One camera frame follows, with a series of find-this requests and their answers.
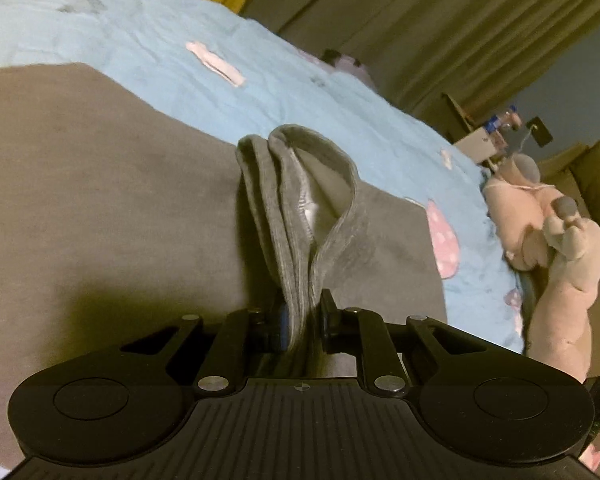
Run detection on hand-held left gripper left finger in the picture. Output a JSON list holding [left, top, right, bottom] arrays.
[[120, 305, 288, 396]]

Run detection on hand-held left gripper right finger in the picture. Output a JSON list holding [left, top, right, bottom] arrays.
[[317, 289, 481, 397]]

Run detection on grey sweatpants with white drawstring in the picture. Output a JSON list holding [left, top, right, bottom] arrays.
[[0, 62, 448, 468]]

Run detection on white box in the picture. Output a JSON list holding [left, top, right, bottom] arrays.
[[454, 130, 498, 163]]

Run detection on dark wooden desk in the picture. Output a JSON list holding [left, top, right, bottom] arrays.
[[440, 92, 481, 146]]

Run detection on pink plush toy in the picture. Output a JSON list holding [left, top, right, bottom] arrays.
[[481, 155, 600, 381]]

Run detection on dark purple plush object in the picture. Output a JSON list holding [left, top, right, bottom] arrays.
[[322, 49, 373, 82]]

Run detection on clear plastic bottle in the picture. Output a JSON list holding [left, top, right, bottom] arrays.
[[502, 104, 523, 133]]

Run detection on black flat device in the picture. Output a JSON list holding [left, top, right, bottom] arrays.
[[527, 116, 553, 147]]

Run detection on grey curtain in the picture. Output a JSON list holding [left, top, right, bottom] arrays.
[[240, 0, 600, 128]]

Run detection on light blue printed bedsheet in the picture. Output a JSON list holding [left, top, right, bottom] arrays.
[[0, 0, 528, 356]]

